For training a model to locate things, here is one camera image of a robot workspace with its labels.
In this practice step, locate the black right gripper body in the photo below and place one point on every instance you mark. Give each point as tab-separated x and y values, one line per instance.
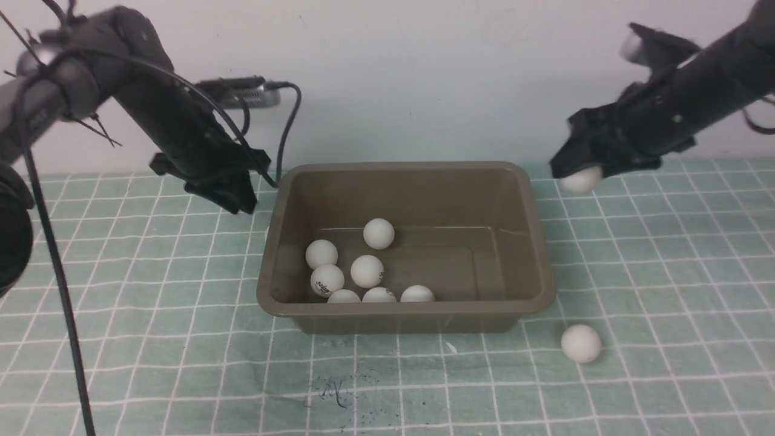
609	149

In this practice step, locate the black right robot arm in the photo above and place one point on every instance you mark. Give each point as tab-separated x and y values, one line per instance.
690	88

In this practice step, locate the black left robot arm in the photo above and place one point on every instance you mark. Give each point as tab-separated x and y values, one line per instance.
116	54

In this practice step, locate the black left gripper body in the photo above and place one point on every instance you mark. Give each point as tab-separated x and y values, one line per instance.
204	169

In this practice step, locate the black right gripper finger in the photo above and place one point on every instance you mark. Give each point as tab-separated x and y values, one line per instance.
571	158

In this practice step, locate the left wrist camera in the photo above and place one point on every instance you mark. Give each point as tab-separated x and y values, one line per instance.
242	92

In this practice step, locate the white ping-pong ball with logo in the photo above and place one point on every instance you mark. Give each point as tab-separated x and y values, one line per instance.
327	279

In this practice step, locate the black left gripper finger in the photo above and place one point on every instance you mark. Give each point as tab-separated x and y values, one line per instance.
237	197

